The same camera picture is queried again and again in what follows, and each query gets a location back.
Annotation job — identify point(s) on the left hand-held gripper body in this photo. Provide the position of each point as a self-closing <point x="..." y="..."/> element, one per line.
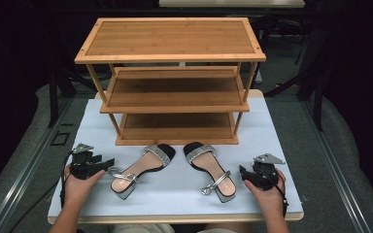
<point x="82" y="165"/>

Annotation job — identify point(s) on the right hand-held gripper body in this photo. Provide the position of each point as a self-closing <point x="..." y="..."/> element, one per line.
<point x="265" y="174"/>

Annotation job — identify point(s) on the three-tier wooden shoe rack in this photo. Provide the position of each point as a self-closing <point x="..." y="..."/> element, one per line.
<point x="171" y="39"/>

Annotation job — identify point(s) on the person's right hand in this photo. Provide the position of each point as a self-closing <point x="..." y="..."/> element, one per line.
<point x="270" y="200"/>

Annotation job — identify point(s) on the person's left hand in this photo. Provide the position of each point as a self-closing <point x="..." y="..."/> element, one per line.
<point x="77" y="192"/>

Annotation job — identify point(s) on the black metal stand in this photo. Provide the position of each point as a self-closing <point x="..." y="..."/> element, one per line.
<point x="53" y="97"/>
<point x="318" y="97"/>

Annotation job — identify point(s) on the white table mat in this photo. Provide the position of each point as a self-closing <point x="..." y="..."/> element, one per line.
<point x="175" y="197"/>

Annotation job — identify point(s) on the light wooden table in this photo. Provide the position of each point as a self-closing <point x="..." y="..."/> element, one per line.
<point x="175" y="219"/>

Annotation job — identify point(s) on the metal floor rail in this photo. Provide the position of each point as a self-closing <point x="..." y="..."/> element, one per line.
<point x="336" y="168"/>
<point x="29" y="165"/>

